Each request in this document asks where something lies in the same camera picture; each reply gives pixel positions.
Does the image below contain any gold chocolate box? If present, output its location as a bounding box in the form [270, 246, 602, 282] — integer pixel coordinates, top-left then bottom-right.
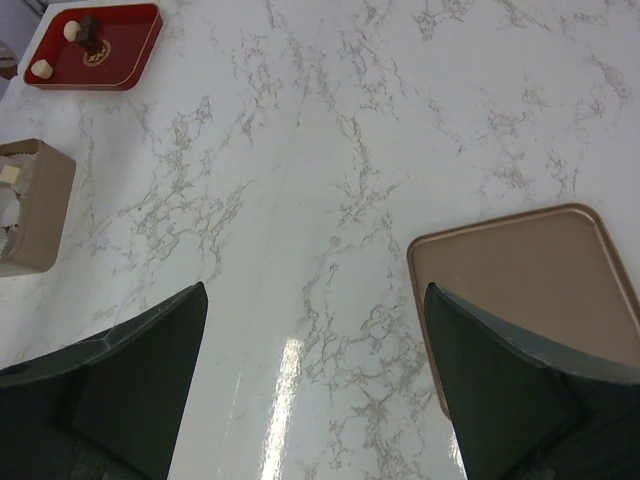
[1, 138, 76, 277]

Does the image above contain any dark brown chocolate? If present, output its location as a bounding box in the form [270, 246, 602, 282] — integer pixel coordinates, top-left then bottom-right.
[74, 15, 101, 51]

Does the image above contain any cream square chocolate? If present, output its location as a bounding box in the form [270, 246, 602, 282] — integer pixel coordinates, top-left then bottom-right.
[30, 59, 53, 80]
[0, 165, 21, 185]

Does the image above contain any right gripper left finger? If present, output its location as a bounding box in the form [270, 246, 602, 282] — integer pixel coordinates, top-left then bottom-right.
[1, 282, 208, 479]

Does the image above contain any red chocolate tray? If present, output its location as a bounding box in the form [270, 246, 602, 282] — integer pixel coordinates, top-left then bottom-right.
[23, 3, 163, 91]

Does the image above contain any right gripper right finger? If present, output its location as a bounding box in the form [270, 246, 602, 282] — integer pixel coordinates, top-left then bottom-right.
[424, 283, 639, 479]

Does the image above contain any cream oval chocolate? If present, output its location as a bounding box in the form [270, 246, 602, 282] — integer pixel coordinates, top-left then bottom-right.
[63, 20, 82, 42]

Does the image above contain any gold box lid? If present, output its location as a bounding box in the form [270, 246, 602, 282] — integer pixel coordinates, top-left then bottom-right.
[407, 203, 639, 403]

